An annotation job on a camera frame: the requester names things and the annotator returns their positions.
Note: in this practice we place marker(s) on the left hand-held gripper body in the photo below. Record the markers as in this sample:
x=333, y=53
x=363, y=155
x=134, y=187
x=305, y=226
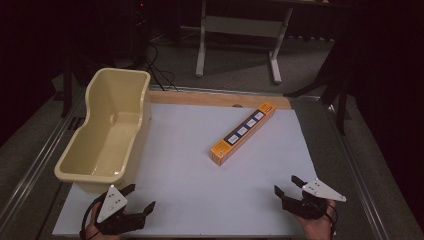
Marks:
x=113, y=203

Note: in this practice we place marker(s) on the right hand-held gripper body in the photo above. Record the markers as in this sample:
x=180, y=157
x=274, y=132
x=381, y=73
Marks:
x=311, y=198

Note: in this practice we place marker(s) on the cream plastic bin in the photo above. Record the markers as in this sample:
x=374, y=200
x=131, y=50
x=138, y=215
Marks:
x=110, y=133

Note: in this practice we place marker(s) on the long orange box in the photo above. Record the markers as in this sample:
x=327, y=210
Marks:
x=241, y=133

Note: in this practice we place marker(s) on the person's right hand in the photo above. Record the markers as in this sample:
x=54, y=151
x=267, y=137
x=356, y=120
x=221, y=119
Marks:
x=316, y=226

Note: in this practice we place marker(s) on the person's left hand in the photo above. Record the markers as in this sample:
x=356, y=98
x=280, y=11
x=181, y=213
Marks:
x=93, y=230

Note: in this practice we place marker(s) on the black tripod stand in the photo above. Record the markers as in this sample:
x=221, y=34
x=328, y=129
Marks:
x=336, y=83

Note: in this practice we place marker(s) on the black metal stand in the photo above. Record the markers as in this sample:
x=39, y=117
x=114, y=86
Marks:
x=68, y=86

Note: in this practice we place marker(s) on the metal side rail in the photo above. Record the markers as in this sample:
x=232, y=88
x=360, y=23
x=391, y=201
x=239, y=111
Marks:
x=361, y=186
x=36, y=160

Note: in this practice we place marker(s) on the white metal desk frame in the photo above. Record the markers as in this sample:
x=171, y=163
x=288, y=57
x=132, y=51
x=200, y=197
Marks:
x=245, y=26

